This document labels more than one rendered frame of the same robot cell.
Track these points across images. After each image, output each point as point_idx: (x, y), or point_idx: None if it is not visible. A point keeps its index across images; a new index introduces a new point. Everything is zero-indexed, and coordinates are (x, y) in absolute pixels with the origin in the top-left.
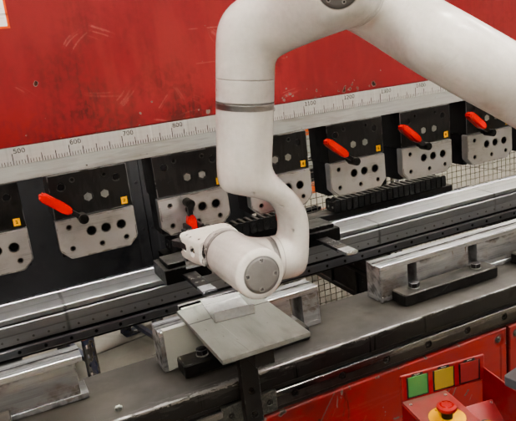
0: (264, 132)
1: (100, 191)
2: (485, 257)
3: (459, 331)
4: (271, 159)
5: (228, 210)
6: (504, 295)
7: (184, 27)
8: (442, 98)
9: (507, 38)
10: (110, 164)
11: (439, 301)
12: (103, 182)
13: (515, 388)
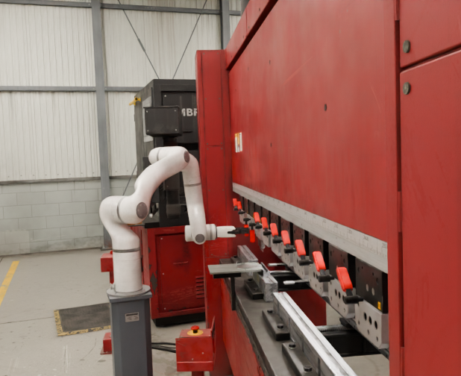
0: (185, 192)
1: (246, 207)
2: (292, 332)
3: (252, 342)
4: (189, 201)
5: (253, 229)
6: (257, 342)
7: (251, 156)
8: (277, 211)
9: (139, 177)
10: (247, 198)
11: (260, 323)
12: (246, 204)
13: None
